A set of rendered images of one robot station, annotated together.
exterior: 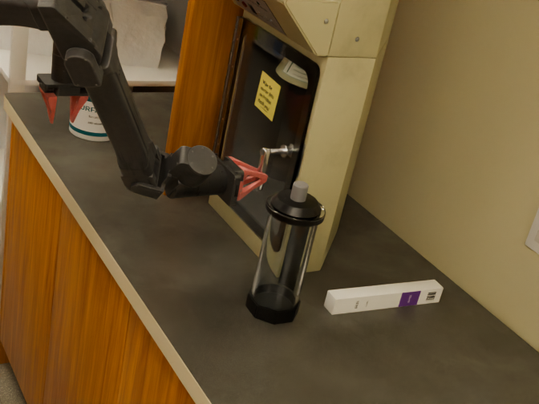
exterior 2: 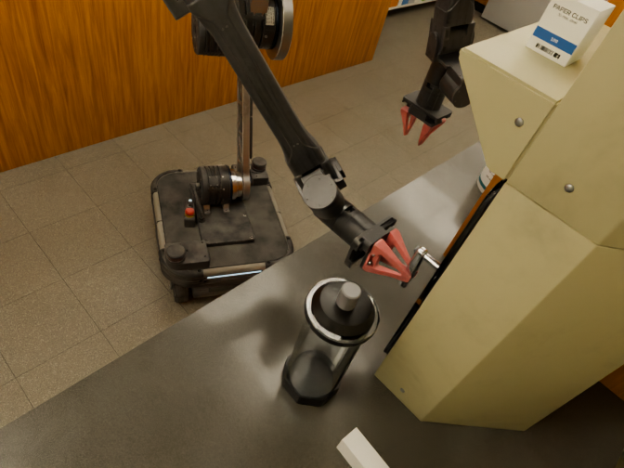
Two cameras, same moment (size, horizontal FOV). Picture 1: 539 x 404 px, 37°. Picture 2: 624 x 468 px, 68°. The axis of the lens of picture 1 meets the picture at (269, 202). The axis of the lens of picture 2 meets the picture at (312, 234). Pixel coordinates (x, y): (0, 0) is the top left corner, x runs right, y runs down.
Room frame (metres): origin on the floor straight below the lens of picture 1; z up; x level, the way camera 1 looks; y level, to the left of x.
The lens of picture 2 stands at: (1.10, -0.39, 1.69)
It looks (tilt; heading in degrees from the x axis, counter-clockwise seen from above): 46 degrees down; 68
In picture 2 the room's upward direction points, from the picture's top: 18 degrees clockwise
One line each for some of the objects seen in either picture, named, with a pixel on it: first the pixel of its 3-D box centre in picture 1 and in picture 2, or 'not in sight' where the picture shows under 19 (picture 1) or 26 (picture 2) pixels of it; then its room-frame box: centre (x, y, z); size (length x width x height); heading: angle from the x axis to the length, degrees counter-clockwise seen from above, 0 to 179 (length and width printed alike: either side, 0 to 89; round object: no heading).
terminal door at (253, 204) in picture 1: (258, 132); (476, 246); (1.56, 0.05, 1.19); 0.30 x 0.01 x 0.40; 36
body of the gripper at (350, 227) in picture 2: (211, 179); (359, 232); (1.38, 0.12, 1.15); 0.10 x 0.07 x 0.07; 36
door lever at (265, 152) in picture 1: (269, 167); (421, 273); (1.46, 0.01, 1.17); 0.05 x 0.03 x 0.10; 126
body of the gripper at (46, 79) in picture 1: (65, 70); (431, 97); (1.62, 0.48, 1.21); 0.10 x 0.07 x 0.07; 125
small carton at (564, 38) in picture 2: not in sight; (568, 26); (1.50, 0.07, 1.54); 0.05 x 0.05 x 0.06; 36
